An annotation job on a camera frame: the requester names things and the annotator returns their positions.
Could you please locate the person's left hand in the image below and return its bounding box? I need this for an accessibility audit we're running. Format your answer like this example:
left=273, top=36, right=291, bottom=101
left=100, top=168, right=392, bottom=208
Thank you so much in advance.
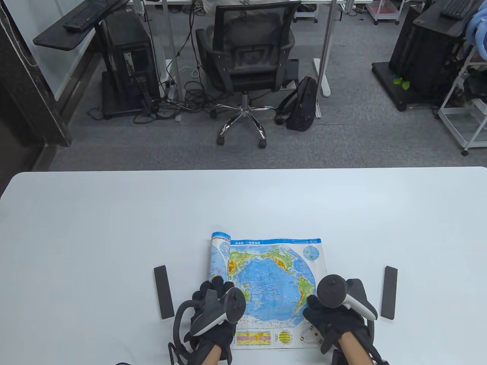
left=183, top=276, right=238, bottom=365

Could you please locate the person's right hand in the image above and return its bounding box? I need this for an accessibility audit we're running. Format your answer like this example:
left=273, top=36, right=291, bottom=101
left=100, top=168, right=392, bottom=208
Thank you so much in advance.
left=302, top=295, right=371, bottom=354

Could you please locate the black rectangular paperweight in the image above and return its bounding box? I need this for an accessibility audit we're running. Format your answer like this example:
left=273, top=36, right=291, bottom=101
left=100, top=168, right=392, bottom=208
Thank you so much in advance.
left=154, top=265, right=175, bottom=320
left=381, top=266, right=398, bottom=320

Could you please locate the colourful world map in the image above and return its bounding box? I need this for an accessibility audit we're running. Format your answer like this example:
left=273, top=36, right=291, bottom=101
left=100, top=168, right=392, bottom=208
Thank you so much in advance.
left=207, top=231, right=328, bottom=349

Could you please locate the person's left forearm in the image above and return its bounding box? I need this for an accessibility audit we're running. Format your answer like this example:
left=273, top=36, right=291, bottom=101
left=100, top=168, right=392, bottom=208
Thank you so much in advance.
left=202, top=344, right=224, bottom=365

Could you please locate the person's right forearm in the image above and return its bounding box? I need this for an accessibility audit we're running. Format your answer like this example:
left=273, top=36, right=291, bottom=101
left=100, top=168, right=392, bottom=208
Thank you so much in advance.
left=337, top=335, right=371, bottom=365

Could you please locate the right hand tracking controller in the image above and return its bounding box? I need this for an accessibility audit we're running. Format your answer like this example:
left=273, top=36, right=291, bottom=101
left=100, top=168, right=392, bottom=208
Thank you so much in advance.
left=317, top=275, right=378, bottom=343

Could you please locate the hand tracking controller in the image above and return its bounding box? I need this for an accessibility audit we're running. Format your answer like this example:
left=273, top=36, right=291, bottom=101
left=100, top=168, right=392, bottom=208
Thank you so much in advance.
left=317, top=275, right=378, bottom=343
left=169, top=287, right=247, bottom=360

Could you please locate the left hand tracking controller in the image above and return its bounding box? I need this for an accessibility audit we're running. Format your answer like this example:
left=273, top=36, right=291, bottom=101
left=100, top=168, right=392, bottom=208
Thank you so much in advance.
left=169, top=287, right=247, bottom=360

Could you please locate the black backpack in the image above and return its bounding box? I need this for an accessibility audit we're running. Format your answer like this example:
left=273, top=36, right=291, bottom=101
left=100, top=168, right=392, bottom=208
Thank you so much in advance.
left=275, top=76, right=318, bottom=132

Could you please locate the black wheeled platform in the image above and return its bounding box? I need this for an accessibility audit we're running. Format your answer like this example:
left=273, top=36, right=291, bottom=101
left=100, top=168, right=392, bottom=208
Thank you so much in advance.
left=372, top=61, right=446, bottom=112

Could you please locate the white metal rack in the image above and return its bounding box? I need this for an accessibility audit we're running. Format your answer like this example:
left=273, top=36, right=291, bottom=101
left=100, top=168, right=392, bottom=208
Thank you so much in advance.
left=438, top=46, right=487, bottom=156

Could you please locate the black mesh office chair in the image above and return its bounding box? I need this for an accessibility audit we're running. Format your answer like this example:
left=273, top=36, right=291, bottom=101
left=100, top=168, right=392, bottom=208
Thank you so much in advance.
left=195, top=0, right=302, bottom=149

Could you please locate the black computer tower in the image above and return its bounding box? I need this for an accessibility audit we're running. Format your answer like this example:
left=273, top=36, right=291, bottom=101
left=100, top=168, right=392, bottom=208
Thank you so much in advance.
left=102, top=11, right=161, bottom=111
left=388, top=6, right=466, bottom=103

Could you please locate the white wheeled cart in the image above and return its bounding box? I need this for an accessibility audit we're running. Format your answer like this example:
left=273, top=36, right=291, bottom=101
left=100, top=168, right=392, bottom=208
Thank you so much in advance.
left=365, top=0, right=404, bottom=25
left=293, top=0, right=319, bottom=23

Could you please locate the black side desk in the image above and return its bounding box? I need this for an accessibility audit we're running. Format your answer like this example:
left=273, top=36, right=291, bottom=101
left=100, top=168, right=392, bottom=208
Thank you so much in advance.
left=33, top=0, right=132, bottom=119
left=413, top=0, right=487, bottom=38

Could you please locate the black keyboard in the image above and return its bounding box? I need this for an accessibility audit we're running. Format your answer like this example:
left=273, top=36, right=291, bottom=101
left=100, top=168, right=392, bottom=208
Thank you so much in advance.
left=441, top=0, right=478, bottom=19
left=63, top=0, right=130, bottom=32

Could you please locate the black right wrist camera unit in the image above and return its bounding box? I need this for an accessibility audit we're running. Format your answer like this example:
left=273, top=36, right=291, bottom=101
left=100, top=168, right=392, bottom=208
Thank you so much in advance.
left=331, top=348, right=389, bottom=365

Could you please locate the tangle of black floor cables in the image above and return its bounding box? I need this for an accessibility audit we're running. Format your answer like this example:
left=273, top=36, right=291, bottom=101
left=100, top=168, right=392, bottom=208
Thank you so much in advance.
left=88, top=68, right=229, bottom=124

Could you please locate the white metal desk frame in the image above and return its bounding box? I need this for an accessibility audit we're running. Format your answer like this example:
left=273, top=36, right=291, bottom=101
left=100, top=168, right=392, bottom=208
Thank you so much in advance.
left=131, top=0, right=375, bottom=122

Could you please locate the dark partition post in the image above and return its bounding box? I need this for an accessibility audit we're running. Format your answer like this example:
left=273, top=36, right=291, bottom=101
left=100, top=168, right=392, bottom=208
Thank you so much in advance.
left=0, top=0, right=73, bottom=147

